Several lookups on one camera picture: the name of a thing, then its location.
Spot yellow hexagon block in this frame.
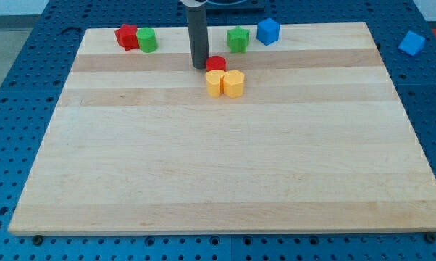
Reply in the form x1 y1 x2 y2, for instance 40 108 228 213
223 70 245 98

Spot green star block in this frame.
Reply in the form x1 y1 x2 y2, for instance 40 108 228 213
227 26 250 53

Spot green cylinder block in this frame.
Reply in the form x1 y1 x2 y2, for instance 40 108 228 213
136 27 158 53

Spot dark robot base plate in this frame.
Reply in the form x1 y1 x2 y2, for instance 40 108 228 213
206 0 266 12

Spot red star block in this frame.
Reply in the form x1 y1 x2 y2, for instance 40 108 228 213
114 24 139 51

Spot blue triangular block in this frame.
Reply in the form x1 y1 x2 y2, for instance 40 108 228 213
398 30 427 57

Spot blue cube block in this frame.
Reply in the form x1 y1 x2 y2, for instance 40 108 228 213
256 18 280 46

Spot yellow heart block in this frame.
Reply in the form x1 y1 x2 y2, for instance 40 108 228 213
205 70 225 98

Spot red cylinder block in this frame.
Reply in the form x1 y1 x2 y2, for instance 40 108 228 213
206 55 227 72

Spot light wooden board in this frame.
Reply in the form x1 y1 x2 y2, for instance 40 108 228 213
9 22 436 236

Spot grey cylindrical pointer rod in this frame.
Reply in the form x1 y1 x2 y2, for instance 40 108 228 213
181 0 209 70

